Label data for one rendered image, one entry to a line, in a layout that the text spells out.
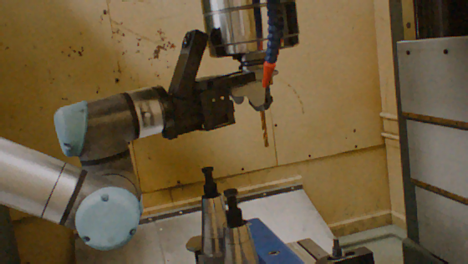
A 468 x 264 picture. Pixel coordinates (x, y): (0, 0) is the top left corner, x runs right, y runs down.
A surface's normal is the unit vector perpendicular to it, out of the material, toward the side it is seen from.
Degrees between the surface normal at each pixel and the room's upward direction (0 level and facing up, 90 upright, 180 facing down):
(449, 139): 89
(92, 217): 90
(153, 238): 24
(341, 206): 90
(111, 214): 90
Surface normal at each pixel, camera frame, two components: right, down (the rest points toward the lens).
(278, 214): -0.02, -0.83
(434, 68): -0.96, 0.18
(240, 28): -0.29, 0.21
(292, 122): 0.26, 0.15
